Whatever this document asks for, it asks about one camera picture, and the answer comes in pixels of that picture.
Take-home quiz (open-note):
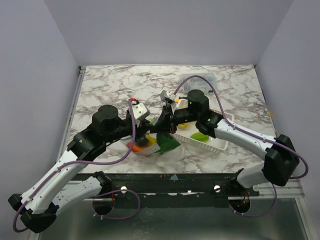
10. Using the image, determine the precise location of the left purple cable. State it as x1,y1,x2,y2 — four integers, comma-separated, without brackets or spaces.
12,98,142,233

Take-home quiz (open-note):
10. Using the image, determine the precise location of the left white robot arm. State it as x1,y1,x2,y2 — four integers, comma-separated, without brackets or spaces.
8,100,151,233

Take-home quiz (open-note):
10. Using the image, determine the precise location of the yellow toy lemon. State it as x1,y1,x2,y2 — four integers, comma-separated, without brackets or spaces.
178,122,190,129

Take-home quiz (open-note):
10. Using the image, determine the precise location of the purple cable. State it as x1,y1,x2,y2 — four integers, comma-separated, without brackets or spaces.
174,75,309,217
12,98,142,233

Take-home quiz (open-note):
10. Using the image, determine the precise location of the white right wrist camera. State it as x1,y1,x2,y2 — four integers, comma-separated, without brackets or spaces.
160,90,177,105

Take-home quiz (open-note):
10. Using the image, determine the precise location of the green toy star fruit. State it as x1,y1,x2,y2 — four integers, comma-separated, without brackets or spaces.
190,132,210,143

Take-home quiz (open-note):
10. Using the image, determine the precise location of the white perforated plastic basket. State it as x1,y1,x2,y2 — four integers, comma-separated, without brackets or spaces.
172,98,235,154

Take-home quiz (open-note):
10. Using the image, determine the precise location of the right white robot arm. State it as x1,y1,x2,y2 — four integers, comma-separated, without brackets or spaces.
151,90,300,196

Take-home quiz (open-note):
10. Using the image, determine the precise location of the green toy leafy vegetable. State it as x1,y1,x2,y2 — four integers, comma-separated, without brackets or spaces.
156,132,181,155

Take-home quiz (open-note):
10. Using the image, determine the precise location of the clear plastic screw box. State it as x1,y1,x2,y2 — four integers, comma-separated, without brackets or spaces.
181,72,218,95

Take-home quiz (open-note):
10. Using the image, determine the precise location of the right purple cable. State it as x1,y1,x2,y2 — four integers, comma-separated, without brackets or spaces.
174,75,309,217

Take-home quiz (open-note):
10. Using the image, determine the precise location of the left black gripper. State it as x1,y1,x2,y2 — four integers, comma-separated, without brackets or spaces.
104,116,155,143

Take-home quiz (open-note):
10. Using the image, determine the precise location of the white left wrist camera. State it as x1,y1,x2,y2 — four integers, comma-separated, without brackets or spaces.
129,98,150,126

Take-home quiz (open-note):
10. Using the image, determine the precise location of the yellow toy banana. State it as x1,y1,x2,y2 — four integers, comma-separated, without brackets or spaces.
145,135,157,147

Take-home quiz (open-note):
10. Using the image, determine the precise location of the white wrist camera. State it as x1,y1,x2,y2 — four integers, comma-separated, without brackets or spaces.
129,98,150,126
160,90,177,105

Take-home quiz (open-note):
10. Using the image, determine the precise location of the clear zip top bag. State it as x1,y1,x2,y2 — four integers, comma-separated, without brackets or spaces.
119,117,186,161

